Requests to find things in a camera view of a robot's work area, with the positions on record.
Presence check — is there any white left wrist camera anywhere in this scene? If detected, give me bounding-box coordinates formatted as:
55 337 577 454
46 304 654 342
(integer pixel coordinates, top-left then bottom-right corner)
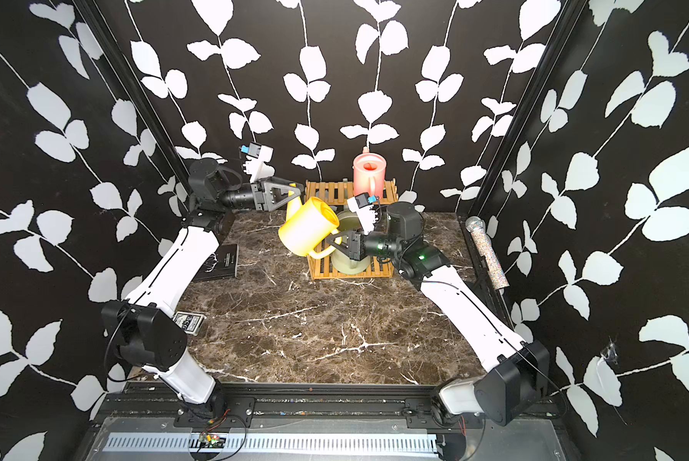
240 142 275 182

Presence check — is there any black book with gold title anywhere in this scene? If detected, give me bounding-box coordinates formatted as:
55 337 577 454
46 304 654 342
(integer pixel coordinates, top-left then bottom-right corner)
193 244 239 282

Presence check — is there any light green watering can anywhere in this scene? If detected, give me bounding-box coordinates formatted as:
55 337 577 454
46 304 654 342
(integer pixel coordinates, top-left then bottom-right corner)
329 209 373 276

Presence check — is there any pink plastic watering can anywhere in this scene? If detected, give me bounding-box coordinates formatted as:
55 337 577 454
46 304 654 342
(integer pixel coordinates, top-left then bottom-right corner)
353 147 387 199

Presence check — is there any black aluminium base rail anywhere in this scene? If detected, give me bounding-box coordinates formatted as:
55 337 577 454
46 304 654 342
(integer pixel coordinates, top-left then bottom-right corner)
100 380 568 433

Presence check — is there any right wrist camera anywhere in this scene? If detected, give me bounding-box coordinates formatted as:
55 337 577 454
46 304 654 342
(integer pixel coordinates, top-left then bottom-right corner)
346 192 378 234

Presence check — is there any small green circuit board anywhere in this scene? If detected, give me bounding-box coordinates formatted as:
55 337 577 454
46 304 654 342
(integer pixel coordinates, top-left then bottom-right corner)
197 433 227 451

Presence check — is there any glitter microphone on stand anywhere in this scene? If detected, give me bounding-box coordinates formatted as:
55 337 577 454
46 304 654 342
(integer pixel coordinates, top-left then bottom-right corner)
465 216 510 290

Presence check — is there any black playing card box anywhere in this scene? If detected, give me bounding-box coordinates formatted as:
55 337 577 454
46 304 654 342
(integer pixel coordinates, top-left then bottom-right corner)
173 311 206 336

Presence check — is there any yellow plastic watering can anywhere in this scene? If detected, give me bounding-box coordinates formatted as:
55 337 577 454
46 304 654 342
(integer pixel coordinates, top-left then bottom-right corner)
278 191 342 259

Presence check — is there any white slotted cable duct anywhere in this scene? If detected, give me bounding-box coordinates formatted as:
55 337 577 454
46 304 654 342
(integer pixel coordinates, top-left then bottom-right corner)
101 432 440 456

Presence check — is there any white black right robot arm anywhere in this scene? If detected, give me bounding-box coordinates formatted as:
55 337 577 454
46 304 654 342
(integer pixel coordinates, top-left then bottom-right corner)
327 194 550 426

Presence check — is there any wooden slatted two-tier shelf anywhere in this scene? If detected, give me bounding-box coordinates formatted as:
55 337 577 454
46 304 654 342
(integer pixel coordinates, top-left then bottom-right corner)
305 181 394 280

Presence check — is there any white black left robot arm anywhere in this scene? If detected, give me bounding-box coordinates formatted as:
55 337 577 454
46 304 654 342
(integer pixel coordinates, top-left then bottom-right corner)
102 159 303 411

